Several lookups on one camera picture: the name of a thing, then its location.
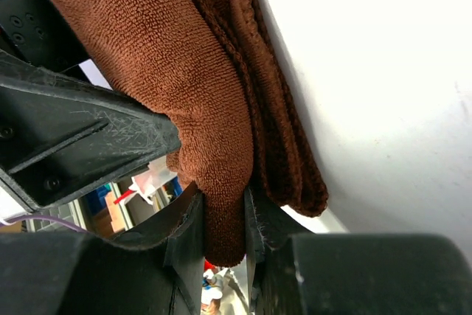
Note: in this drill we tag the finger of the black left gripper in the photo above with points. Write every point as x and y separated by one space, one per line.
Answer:
62 138

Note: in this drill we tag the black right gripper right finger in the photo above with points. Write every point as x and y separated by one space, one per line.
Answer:
292 270

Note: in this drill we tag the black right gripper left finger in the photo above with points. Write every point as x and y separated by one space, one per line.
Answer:
154 268

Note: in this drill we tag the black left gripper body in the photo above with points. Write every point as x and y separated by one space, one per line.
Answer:
35 32

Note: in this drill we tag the brown microfiber towel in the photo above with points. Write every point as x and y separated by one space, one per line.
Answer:
210 67

